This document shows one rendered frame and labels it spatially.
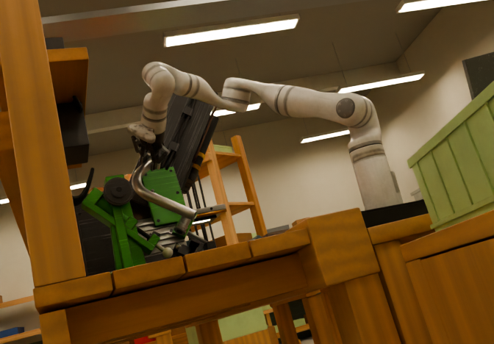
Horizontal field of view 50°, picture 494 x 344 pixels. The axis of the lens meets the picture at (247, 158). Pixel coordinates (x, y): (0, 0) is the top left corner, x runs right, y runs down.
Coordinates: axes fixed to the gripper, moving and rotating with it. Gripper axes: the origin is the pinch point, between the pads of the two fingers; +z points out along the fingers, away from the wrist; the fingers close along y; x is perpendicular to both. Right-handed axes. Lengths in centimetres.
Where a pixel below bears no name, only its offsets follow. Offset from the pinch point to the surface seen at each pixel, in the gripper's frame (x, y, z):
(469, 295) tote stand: 40, -87, -45
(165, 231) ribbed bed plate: 8.5, -13.7, 15.8
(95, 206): 32.5, -5.2, -9.2
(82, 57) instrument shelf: 8.9, 19.1, -33.1
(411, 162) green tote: 12, -70, -47
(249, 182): -236, 33, 197
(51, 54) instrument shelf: 13.9, 25.5, -33.5
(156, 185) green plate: -2.3, -2.4, 10.2
